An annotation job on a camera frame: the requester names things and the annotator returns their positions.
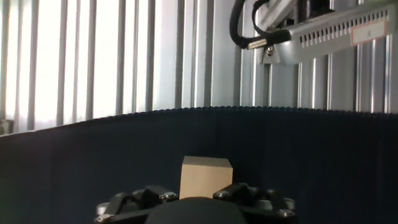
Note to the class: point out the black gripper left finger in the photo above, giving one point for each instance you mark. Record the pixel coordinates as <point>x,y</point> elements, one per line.
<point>130,200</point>

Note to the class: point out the silver vented depth camera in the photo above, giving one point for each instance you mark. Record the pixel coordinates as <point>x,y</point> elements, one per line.
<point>326,40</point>

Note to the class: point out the small light wooden block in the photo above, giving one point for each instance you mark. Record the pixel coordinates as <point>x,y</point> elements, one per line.
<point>205,180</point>

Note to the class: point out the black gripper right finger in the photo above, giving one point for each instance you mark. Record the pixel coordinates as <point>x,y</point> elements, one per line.
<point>264,202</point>

